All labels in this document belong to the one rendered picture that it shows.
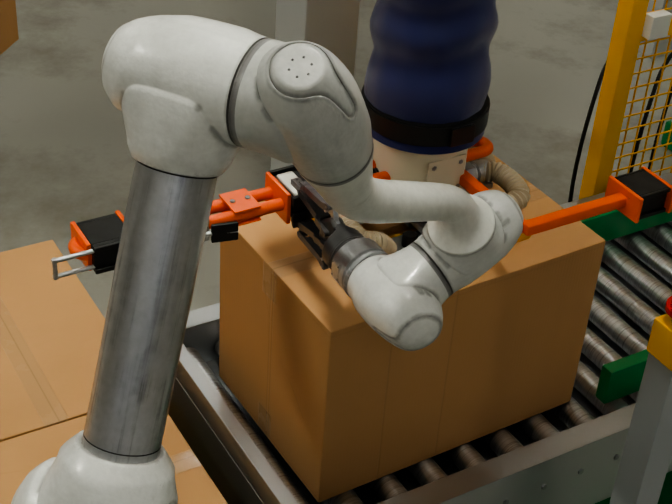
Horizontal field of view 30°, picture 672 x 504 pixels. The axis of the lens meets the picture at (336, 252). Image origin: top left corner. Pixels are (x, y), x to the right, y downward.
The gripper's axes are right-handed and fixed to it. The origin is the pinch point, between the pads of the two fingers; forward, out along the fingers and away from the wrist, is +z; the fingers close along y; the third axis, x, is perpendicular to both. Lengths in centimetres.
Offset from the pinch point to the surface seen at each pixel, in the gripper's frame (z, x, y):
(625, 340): -10, 80, 54
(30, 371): 36, -39, 54
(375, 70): 1.7, 15.8, -19.9
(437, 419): -22, 21, 43
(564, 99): 163, 212, 111
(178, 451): 1, -21, 53
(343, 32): 93, 66, 24
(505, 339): -21.5, 34.6, 28.5
